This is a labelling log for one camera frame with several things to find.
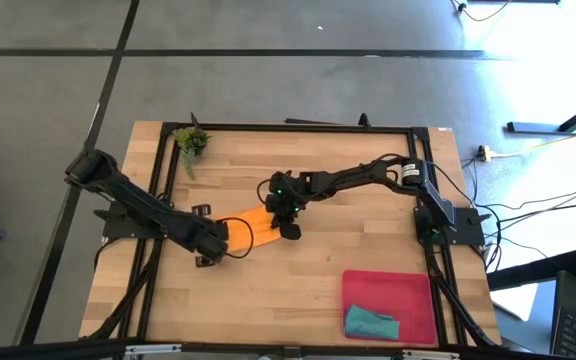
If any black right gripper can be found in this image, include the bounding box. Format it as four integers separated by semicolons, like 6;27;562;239
257;170;305;241

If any orange microfiber towel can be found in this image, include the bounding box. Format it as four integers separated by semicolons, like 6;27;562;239
215;204;289;254

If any red plastic basket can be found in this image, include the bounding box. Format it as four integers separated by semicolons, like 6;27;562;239
341;269;438;346

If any teal microfiber towel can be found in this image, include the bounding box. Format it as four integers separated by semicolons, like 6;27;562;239
343;304;401;341

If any small potted green plant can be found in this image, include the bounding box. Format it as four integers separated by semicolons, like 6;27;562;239
173;126;212;181

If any white paper sheet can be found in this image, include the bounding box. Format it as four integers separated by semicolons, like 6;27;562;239
490;282;539;322

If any blue floor bar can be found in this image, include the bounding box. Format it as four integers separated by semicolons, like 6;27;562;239
506;121;569;136

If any black floor beam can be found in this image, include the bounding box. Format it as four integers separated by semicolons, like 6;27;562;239
487;249;576;292

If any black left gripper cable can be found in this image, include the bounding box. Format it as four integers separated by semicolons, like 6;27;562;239
215;216;255;260

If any black aluminium table frame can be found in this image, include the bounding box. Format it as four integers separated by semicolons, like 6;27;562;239
80;112;502;351

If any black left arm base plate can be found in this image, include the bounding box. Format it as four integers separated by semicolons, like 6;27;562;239
93;202;172;241

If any black cable bundle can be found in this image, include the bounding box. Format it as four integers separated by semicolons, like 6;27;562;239
87;239;164;341
427;247;500;349

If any silver metal bracket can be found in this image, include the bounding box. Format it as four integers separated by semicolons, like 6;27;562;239
401;349;462;360
125;343;182;357

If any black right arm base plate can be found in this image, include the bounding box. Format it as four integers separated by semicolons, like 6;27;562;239
413;205;492;247

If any cream power cable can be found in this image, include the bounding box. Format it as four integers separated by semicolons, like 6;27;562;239
490;122;576;159

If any black cable with plug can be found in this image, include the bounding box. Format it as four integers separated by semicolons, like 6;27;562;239
450;0;513;23

